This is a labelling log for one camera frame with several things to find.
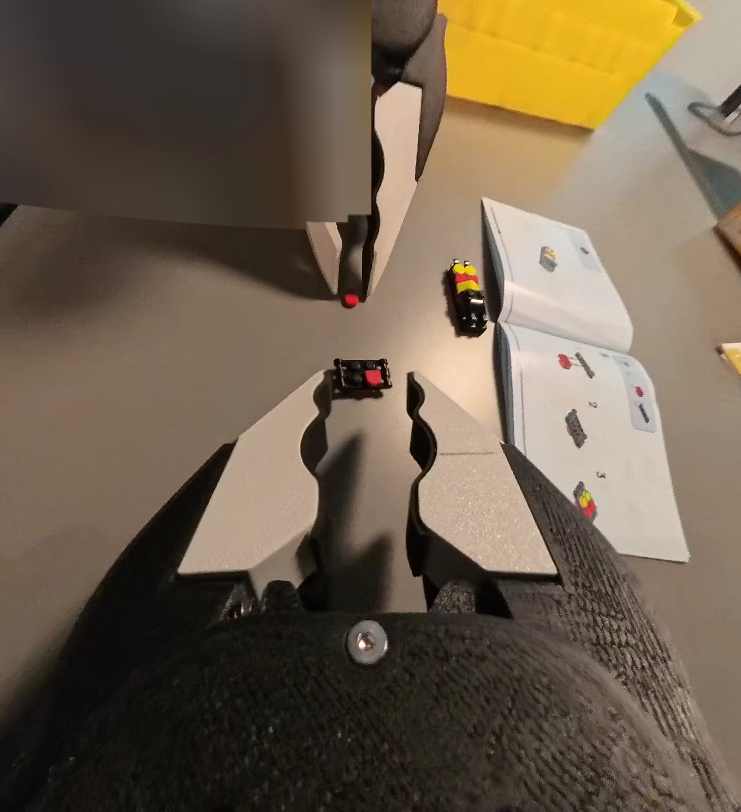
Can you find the black lego plate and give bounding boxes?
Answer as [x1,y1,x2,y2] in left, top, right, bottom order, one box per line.
[332,357,393,398]

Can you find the black yellow red lego car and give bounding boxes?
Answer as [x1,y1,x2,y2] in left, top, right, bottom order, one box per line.
[444,257,490,337]

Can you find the black cable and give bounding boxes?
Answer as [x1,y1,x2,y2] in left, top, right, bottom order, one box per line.
[687,100,741,150]

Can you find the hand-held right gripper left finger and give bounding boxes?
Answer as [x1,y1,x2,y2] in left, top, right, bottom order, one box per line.
[178,370,334,592]

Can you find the yellow plastic bin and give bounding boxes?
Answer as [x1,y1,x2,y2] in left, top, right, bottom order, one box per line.
[437,0,704,131]

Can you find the open instruction booklet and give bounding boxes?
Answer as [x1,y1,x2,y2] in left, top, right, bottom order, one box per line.
[481,197,691,563]

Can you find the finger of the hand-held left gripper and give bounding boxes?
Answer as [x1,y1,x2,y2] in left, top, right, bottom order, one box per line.
[307,216,361,299]
[358,81,426,299]

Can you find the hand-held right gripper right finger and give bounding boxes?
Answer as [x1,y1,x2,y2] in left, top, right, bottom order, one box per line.
[406,372,561,582]

